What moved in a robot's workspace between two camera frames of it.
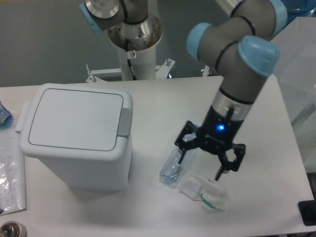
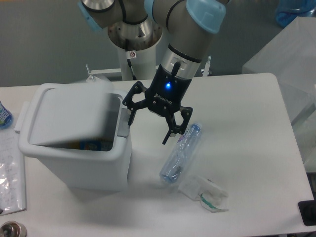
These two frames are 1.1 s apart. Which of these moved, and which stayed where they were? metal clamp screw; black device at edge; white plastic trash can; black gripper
Moved: black gripper
Stayed: black device at edge; metal clamp screw; white plastic trash can
